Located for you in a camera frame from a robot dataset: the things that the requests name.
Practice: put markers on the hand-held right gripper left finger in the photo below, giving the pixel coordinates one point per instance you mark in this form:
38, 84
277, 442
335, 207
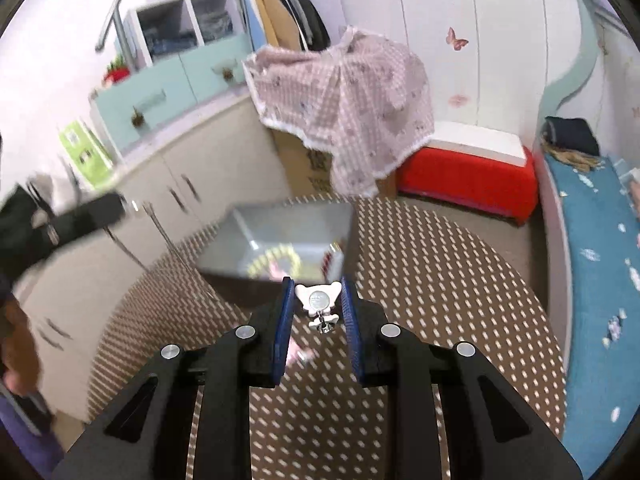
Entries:
286, 332

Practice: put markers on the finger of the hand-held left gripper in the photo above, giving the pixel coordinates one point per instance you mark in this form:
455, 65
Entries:
87, 217

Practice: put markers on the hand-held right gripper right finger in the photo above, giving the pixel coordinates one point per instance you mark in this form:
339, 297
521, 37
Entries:
352, 335

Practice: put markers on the white bow hair clip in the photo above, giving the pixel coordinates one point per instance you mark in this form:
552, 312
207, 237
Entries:
318, 299

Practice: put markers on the grey jewelry box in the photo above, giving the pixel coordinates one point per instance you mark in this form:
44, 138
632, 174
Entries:
280, 232

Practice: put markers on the person's left hand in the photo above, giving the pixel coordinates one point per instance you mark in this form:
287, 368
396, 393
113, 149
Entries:
20, 350

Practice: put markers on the small pink ornament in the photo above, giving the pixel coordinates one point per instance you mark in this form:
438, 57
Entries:
299, 355

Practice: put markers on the green and white bag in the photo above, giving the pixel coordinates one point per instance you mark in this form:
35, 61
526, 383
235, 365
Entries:
85, 155

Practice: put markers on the beige low cabinet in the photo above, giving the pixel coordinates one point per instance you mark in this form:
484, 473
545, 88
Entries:
150, 170

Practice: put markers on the brown dotted tablecloth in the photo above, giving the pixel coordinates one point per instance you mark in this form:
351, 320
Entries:
425, 285

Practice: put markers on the red strawberry plush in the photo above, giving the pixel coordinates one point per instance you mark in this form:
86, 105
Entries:
117, 72

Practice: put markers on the turquoise drawer cabinet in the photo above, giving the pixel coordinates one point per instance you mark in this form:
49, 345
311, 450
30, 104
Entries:
165, 90

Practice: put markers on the cardboard box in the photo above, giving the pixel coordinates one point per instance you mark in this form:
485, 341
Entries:
305, 160

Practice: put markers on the red ottoman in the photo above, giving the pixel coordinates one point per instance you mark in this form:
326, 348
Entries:
465, 185

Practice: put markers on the folded blue jeans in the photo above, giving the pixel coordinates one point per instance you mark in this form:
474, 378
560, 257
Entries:
170, 42
215, 25

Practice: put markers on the grey metal handrail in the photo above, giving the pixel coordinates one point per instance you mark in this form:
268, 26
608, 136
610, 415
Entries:
117, 5

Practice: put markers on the white board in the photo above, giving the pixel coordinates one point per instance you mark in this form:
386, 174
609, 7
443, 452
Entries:
475, 142

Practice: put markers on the pink checked cloth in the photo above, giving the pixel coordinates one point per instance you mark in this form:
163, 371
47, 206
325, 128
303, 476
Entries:
350, 105

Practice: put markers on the blue patterned bed sheet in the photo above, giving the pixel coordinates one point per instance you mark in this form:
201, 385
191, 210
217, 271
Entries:
595, 260

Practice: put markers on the pink flower sticker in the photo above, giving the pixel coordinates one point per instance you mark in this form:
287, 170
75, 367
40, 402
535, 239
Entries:
457, 99

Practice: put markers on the tan garment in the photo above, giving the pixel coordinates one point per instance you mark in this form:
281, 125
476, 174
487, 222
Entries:
575, 160

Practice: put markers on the row of hanging clothes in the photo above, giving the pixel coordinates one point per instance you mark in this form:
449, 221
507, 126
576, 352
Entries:
285, 10

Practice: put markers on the folded black garment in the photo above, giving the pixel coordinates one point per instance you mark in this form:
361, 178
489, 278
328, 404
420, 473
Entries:
572, 135

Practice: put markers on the pale wardrobe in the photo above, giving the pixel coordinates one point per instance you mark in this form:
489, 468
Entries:
425, 35

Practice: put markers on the pink butterfly sticker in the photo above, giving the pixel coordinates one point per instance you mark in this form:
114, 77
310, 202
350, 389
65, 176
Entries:
456, 39

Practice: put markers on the turquoise bunk bed frame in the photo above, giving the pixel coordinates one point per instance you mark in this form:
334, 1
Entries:
570, 60

